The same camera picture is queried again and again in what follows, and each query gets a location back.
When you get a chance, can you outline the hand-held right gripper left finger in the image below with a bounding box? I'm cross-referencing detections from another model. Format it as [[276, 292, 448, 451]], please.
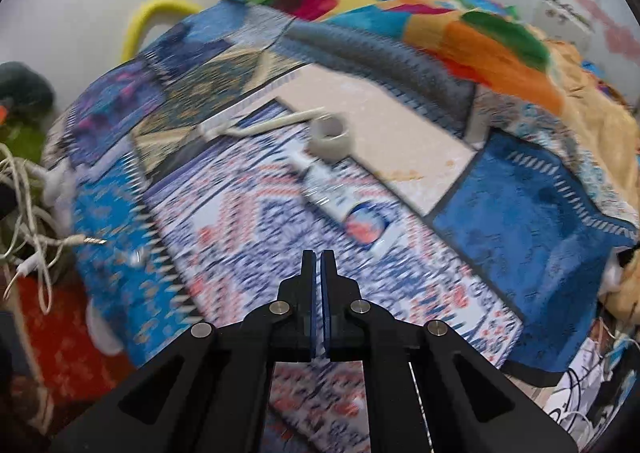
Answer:
[[47, 249, 317, 453]]

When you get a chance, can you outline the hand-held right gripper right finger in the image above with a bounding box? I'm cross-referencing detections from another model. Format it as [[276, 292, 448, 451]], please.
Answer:
[[321, 249, 591, 453]]

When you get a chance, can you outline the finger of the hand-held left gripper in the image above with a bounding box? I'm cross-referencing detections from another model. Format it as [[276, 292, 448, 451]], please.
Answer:
[[0, 184, 18, 222]]

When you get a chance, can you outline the white cable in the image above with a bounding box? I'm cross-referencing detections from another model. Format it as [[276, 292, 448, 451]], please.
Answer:
[[0, 143, 108, 315]]

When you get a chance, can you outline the white toothpaste tube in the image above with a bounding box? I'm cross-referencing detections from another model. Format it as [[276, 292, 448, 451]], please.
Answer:
[[287, 153, 394, 255]]

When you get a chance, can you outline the white tape roll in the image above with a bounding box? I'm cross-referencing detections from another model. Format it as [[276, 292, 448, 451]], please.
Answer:
[[306, 115, 349, 162]]

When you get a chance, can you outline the dark green cloth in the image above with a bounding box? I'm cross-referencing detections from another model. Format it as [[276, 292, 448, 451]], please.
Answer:
[[0, 62, 57, 124]]

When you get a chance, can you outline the red patterned mat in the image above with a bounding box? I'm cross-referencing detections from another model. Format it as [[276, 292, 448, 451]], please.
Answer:
[[0, 273, 137, 415]]

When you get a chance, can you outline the white comb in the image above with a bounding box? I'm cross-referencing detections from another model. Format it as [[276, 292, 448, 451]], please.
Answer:
[[197, 108, 328, 140]]

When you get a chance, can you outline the blue patchwork blanket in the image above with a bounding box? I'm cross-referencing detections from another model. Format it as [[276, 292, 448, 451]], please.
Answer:
[[42, 0, 640, 453]]

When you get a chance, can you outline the yellow plastic chair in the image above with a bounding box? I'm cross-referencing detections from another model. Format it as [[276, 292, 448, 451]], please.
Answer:
[[122, 0, 202, 64]]

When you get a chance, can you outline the white black printed cloth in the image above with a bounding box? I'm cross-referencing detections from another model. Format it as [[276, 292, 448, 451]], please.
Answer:
[[542, 318, 640, 440]]

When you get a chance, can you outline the multicolour checked blanket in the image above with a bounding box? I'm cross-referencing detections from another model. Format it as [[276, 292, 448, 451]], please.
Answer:
[[225, 0, 566, 120]]

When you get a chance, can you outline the beige blanket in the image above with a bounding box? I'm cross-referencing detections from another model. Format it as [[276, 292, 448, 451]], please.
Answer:
[[545, 33, 640, 324]]

